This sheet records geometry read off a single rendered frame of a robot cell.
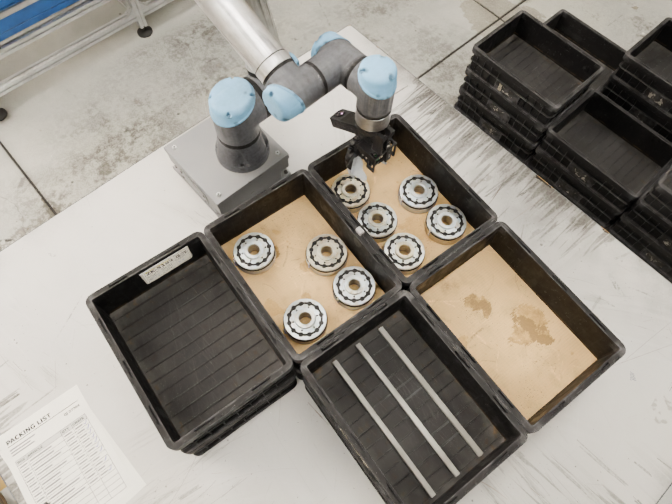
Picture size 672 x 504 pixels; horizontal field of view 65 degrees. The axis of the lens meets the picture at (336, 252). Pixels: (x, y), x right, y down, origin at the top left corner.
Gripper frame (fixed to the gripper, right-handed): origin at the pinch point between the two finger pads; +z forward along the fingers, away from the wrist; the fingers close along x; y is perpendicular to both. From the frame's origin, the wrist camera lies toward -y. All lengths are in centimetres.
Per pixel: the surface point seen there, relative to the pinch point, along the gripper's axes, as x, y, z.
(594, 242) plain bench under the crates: 44, 53, 23
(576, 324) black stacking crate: 10, 63, 7
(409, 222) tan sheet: 2.8, 16.6, 10.5
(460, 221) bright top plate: 11.1, 26.0, 7.3
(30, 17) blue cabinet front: -23, -179, 58
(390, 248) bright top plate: -7.4, 19.2, 7.6
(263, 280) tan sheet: -35.6, 3.4, 10.5
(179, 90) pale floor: 13, -134, 94
